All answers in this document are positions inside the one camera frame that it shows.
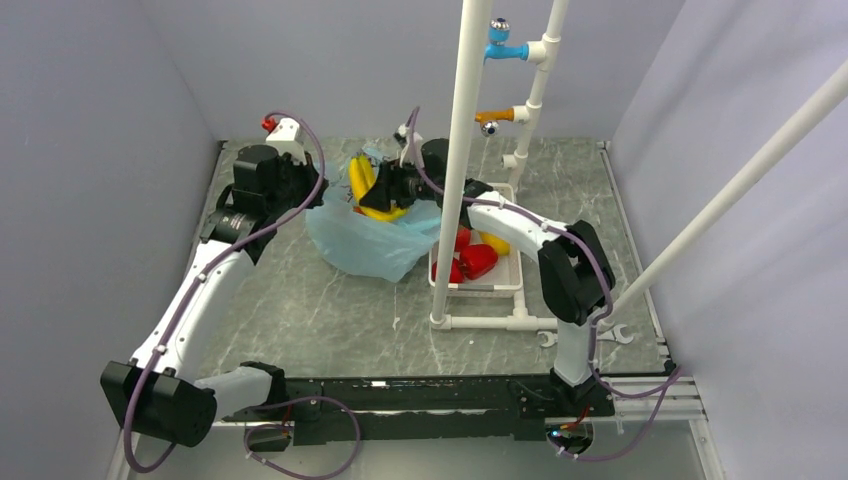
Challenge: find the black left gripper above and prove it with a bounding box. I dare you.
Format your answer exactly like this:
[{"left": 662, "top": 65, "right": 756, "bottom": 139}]
[{"left": 266, "top": 151, "right": 330, "bottom": 218}]

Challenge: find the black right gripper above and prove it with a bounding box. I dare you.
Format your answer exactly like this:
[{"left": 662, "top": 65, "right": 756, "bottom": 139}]
[{"left": 360, "top": 157, "right": 442, "bottom": 215}]

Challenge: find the yellow fake banana bunch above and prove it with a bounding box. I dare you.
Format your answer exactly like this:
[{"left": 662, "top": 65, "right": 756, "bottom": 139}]
[{"left": 348, "top": 153, "right": 408, "bottom": 222}]

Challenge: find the blue printed plastic bag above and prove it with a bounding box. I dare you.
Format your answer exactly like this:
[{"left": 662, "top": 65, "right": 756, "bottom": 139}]
[{"left": 305, "top": 147, "right": 441, "bottom": 283}]

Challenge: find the red fake tomato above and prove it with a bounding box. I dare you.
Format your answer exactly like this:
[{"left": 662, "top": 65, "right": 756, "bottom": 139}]
[{"left": 430, "top": 258, "right": 465, "bottom": 284}]

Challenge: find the red fake bell pepper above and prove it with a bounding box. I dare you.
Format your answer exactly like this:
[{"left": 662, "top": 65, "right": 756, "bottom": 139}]
[{"left": 458, "top": 244, "right": 499, "bottom": 280}]

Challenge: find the yellow fake mango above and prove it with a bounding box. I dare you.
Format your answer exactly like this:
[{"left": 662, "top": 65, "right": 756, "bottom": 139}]
[{"left": 478, "top": 231, "right": 511, "bottom": 256}]

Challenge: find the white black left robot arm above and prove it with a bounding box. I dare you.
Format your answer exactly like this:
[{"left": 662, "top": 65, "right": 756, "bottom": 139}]
[{"left": 100, "top": 145, "right": 327, "bottom": 447}]

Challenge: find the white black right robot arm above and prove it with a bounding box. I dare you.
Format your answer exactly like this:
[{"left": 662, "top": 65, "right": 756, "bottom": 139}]
[{"left": 348, "top": 138, "right": 616, "bottom": 415}]

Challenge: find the red fake fruit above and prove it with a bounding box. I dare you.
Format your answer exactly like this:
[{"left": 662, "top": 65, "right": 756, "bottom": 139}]
[{"left": 454, "top": 225, "right": 472, "bottom": 252}]

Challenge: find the orange plastic faucet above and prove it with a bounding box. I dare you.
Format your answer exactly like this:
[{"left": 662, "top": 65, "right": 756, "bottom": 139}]
[{"left": 474, "top": 108, "right": 515, "bottom": 137}]

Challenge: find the white perforated plastic basket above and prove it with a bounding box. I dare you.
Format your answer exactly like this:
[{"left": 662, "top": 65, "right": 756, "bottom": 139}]
[{"left": 428, "top": 183, "right": 524, "bottom": 298}]

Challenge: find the blue plastic faucet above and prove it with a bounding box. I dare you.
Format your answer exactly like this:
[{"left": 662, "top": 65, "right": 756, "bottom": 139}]
[{"left": 483, "top": 17, "right": 529, "bottom": 63}]

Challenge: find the white pvc pipe rack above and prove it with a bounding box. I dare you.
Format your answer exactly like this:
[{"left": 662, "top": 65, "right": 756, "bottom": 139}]
[{"left": 430, "top": 1, "right": 569, "bottom": 331}]

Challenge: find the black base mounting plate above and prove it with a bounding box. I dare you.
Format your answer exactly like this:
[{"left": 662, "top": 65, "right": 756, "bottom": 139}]
[{"left": 228, "top": 373, "right": 615, "bottom": 446}]

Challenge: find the silver open-end wrench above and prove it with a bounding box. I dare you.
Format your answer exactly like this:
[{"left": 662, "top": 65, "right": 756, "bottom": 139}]
[{"left": 537, "top": 325, "right": 635, "bottom": 348}]

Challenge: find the white diagonal pipe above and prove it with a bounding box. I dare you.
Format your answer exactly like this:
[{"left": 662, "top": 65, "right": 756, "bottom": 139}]
[{"left": 609, "top": 63, "right": 847, "bottom": 319}]

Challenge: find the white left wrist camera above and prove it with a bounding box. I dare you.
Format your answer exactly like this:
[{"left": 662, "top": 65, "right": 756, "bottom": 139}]
[{"left": 262, "top": 117, "right": 309, "bottom": 165}]

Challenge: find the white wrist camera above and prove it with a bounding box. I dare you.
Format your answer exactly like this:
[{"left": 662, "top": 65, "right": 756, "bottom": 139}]
[
  {"left": 262, "top": 117, "right": 309, "bottom": 165},
  {"left": 393, "top": 124, "right": 423, "bottom": 167}
]

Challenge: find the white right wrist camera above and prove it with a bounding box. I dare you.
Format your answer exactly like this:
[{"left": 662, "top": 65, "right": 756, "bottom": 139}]
[{"left": 393, "top": 124, "right": 423, "bottom": 167}]

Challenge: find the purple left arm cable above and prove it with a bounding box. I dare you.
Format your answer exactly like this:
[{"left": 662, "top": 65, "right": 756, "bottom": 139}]
[{"left": 122, "top": 109, "right": 362, "bottom": 480}]

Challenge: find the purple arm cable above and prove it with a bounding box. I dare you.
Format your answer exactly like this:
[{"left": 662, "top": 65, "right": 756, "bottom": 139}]
[
  {"left": 405, "top": 105, "right": 684, "bottom": 464},
  {"left": 122, "top": 109, "right": 362, "bottom": 480}
]

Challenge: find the aluminium extrusion rail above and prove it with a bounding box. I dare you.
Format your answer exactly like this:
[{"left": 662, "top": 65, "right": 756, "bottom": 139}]
[{"left": 105, "top": 377, "right": 707, "bottom": 480}]

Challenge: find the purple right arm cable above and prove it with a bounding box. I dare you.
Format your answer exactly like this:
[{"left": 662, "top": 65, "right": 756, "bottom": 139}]
[{"left": 405, "top": 105, "right": 684, "bottom": 464}]

